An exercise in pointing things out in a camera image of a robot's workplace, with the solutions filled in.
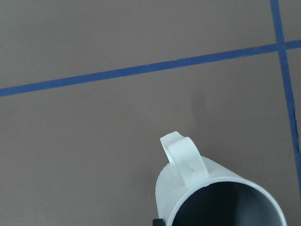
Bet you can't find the white mug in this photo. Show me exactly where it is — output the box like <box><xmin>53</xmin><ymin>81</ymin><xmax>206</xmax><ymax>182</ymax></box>
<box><xmin>155</xmin><ymin>131</ymin><xmax>287</xmax><ymax>226</ymax></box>

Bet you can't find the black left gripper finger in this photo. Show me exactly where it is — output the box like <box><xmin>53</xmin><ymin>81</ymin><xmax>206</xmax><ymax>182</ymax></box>
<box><xmin>152</xmin><ymin>214</ymin><xmax>165</xmax><ymax>226</ymax></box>

